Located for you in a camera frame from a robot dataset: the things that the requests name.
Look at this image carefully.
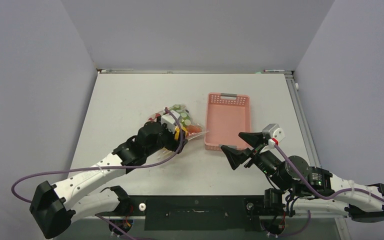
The aluminium table edge rail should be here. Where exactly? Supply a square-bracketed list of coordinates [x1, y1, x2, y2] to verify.
[284, 71, 321, 168]

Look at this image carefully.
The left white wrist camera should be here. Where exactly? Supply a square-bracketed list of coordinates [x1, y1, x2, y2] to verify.
[160, 110, 181, 134]

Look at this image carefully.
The pink perforated plastic basket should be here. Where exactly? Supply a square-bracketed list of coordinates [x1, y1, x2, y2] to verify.
[204, 92, 251, 151]

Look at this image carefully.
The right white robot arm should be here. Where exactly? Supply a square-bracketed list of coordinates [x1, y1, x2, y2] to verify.
[220, 127, 384, 223]

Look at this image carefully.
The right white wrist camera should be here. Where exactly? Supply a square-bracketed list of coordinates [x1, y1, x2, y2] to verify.
[262, 123, 286, 149]

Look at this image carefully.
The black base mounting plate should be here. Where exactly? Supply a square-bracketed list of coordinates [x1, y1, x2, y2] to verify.
[105, 195, 296, 232]

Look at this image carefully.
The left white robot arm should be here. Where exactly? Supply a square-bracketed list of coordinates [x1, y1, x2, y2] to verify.
[29, 121, 189, 239]

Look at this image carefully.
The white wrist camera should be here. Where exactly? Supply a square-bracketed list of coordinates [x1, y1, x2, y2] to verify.
[262, 123, 286, 149]
[160, 110, 181, 134]

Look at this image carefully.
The clear dotted zip top bag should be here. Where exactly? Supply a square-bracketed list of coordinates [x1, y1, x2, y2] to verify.
[145, 103, 211, 157]

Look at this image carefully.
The green toy apple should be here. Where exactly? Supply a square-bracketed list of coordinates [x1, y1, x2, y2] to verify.
[168, 104, 194, 127]

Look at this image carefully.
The red watermelon slice toy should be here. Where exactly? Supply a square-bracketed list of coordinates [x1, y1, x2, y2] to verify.
[186, 125, 203, 134]

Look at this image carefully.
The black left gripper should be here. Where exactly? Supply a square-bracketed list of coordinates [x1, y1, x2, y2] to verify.
[145, 116, 187, 156]

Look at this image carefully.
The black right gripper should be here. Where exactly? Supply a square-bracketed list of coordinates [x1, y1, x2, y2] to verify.
[220, 131, 288, 190]

